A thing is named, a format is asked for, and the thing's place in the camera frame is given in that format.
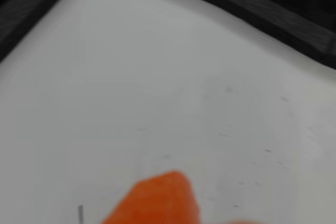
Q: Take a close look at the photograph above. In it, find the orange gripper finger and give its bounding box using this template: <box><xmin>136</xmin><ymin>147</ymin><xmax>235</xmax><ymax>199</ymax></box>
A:
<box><xmin>101</xmin><ymin>170</ymin><xmax>203</xmax><ymax>224</ymax></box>

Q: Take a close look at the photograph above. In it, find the long black foam strip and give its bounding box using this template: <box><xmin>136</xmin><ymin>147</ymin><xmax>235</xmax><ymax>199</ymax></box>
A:
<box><xmin>0</xmin><ymin>0</ymin><xmax>83</xmax><ymax>63</ymax></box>
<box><xmin>139</xmin><ymin>0</ymin><xmax>336</xmax><ymax>69</ymax></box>

